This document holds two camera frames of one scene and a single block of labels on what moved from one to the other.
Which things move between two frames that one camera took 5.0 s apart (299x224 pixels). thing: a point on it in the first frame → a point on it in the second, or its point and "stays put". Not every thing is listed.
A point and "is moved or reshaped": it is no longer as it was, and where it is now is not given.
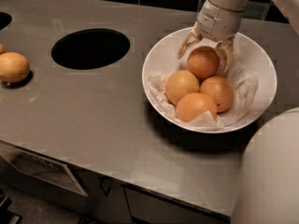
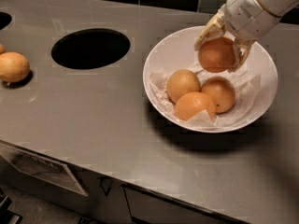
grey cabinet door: [146, 207] stays put
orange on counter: [14, 67] stays put
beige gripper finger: [194, 35] → [214, 28]
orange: [180, 84] stays put
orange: [2, 49] stays put
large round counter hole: [90, 49] stays put
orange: [204, 62] is moved or reshaped
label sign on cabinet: [57, 173] stays put
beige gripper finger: [226, 47] → [242, 50]
